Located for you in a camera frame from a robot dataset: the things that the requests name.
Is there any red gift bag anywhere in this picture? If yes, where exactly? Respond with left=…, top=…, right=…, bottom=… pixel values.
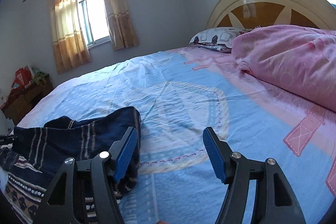
left=11, top=65, right=33, bottom=89

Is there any blue pink bed sheet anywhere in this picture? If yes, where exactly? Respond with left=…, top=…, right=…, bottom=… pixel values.
left=18, top=47, right=335, bottom=223

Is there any yellow window curtain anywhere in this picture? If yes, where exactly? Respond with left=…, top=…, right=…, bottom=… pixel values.
left=49, top=0, right=91, bottom=74
left=104, top=0, right=138, bottom=51

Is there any left yellow window curtain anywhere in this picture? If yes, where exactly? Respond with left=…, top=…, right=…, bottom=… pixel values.
left=49, top=0, right=91, bottom=74

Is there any pink folded quilt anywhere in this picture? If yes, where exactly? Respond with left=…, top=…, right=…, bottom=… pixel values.
left=231, top=25, right=335, bottom=110

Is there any dark wooden desk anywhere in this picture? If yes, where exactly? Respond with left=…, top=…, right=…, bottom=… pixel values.
left=1, top=74, right=54, bottom=125

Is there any green plant on desk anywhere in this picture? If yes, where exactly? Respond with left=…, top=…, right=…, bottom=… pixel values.
left=31, top=72, right=49, bottom=86

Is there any navy patterned knit sweater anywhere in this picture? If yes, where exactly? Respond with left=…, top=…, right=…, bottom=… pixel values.
left=1, top=107, right=141, bottom=223

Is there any cream wooden headboard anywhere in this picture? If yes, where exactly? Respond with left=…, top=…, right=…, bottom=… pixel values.
left=206, top=0, right=335, bottom=30

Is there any white patterned pillow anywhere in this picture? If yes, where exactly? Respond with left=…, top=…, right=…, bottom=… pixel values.
left=189, top=27, right=252, bottom=53

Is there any right yellow window curtain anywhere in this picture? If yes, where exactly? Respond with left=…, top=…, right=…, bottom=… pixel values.
left=104, top=0, right=138, bottom=51

